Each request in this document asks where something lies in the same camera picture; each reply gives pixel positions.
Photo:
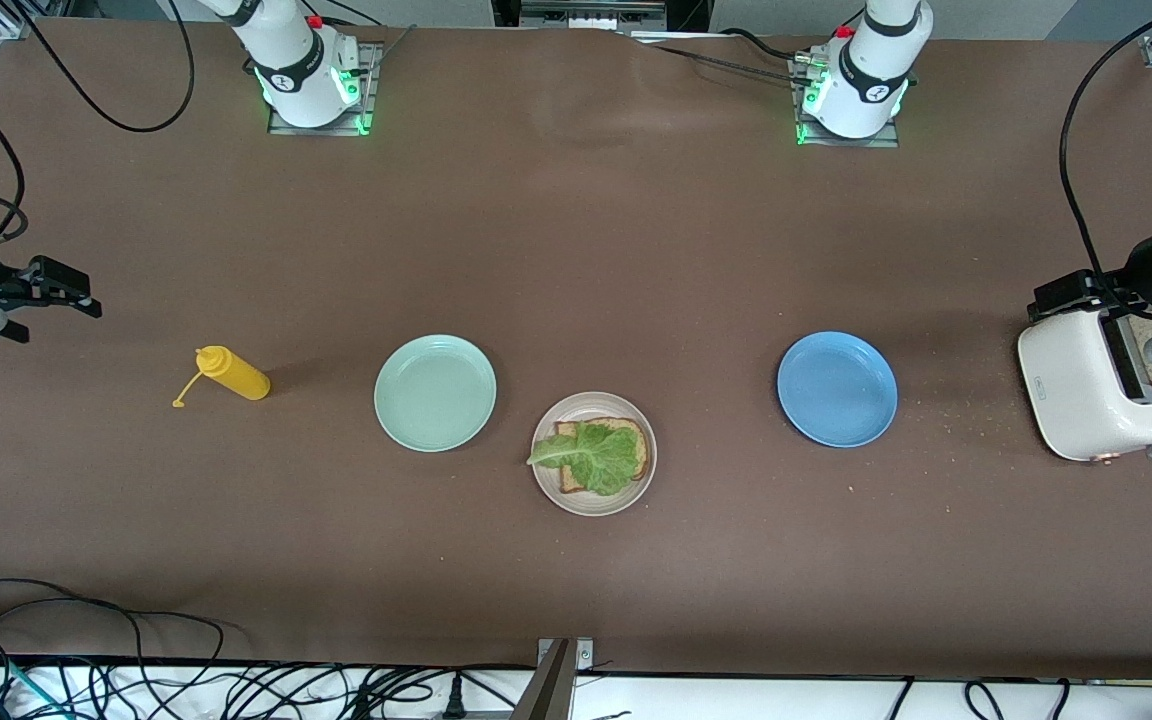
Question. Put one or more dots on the white toaster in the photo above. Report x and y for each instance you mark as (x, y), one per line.
(1066, 380)

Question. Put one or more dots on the black power plug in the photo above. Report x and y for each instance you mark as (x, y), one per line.
(454, 700)

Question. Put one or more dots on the grey and black equipment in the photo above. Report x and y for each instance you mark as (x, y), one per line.
(586, 12)

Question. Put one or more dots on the aluminium frame rail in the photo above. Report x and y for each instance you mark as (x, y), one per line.
(11, 20)

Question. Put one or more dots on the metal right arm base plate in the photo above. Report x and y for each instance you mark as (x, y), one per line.
(373, 100)

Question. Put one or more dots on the yellow mustard squeeze bottle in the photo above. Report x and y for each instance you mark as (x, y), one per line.
(236, 375)

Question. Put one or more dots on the light green plate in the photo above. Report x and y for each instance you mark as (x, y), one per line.
(436, 393)

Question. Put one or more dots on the beige plate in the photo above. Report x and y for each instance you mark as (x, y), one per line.
(591, 505)

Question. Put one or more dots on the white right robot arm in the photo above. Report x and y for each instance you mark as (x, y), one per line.
(286, 60)

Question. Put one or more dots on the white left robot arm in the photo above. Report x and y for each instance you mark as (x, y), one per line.
(871, 60)

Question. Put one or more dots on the grey metal bracket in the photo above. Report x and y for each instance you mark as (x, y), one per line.
(554, 690)

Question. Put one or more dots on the green lettuce leaf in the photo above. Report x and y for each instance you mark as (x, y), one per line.
(601, 460)

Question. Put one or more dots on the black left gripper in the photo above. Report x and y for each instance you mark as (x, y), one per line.
(1148, 262)

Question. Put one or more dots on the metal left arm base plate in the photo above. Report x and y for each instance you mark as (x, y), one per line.
(884, 140)

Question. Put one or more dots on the blue plate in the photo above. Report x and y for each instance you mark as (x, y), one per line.
(836, 390)

